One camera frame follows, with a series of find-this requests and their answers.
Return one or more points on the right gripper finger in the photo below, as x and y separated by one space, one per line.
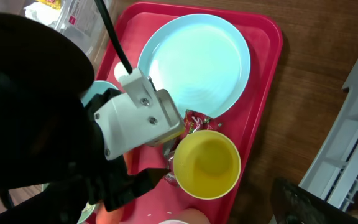
292 204

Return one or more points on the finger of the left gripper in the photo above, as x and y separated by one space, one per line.
147 180

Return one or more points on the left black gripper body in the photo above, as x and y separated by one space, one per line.
74 159

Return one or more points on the green bowl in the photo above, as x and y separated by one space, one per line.
87 212

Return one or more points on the orange carrot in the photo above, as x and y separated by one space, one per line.
114 217

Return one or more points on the pink plastic cup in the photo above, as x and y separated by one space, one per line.
188 216

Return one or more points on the yellow plastic cup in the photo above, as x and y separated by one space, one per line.
206 165

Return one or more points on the red yellow snack wrapper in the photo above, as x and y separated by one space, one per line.
194 121

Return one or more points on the white napkin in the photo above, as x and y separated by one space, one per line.
42 13

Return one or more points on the light blue bowl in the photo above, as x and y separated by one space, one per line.
98 87

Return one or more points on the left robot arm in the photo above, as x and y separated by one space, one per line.
36 62

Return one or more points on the grey dishwasher rack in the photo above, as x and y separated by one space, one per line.
333 175

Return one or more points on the red serving tray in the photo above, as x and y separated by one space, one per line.
134 26

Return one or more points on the white plastic spoon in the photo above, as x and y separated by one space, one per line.
120 72

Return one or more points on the large light blue plate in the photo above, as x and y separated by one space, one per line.
202 60

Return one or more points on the clear plastic bin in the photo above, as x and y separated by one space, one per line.
79 21

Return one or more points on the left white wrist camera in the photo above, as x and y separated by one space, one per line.
138 116

